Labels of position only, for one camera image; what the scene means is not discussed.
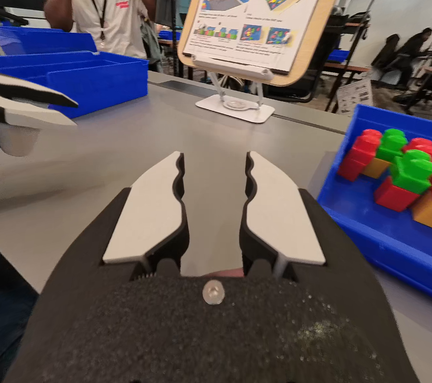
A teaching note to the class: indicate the small blue bin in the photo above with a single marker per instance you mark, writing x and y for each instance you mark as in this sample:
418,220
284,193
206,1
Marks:
339,56
168,35

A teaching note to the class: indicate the black metal rack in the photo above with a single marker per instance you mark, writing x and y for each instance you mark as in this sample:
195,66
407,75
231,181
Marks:
354,38

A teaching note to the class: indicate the grey desk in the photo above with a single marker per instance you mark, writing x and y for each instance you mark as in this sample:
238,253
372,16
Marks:
101,170

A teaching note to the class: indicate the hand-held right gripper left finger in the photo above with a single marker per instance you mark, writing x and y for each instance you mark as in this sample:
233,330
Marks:
148,217

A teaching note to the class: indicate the white printed floor sign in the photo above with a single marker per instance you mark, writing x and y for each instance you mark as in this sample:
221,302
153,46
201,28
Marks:
354,97

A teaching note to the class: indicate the black office chair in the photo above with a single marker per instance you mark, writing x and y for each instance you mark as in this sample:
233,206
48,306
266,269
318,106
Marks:
384,55

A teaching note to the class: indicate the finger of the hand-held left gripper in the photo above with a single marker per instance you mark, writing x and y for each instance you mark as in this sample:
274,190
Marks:
33,116
27,91

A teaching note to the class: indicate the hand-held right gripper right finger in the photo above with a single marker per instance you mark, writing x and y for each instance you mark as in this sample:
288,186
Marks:
281,217

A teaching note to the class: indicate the blue plastic bin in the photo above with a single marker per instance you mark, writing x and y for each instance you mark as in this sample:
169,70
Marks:
354,227
50,40
101,85

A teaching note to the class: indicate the person's dark trousers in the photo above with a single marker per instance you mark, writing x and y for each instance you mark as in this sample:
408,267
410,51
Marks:
13,315

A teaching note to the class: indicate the white instruction stand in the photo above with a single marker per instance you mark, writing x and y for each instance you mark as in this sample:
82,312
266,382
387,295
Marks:
236,112

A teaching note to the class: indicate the denim jacket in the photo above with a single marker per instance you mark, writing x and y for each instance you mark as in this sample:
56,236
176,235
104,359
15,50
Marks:
152,48

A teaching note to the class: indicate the printed instruction sheet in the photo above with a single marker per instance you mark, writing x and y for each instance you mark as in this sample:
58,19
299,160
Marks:
243,18

